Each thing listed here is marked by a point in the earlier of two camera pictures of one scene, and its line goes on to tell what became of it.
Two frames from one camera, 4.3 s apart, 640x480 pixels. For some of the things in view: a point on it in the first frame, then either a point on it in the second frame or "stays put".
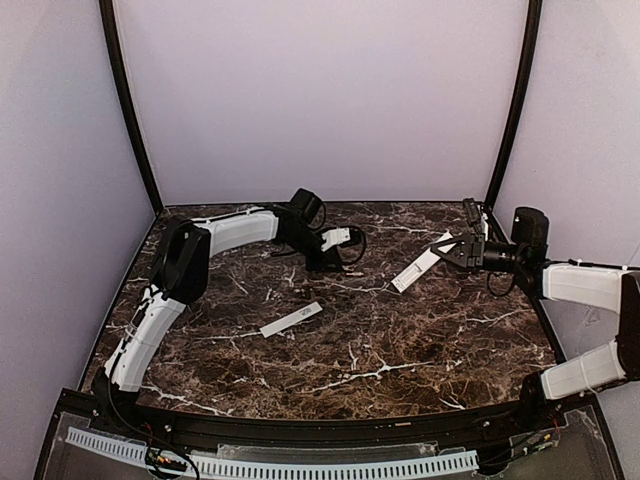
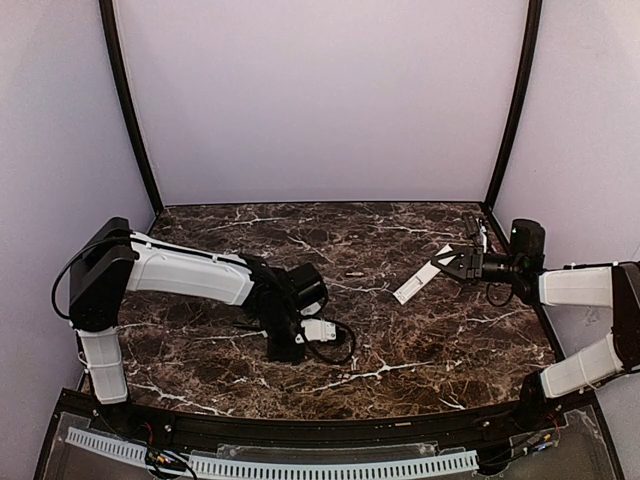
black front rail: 486,421 stays put
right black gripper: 476,252 → 476,262
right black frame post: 526,72 stays put
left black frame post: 108,21 stays put
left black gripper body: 327,257 → 282,347
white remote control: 427,259 → 406,291
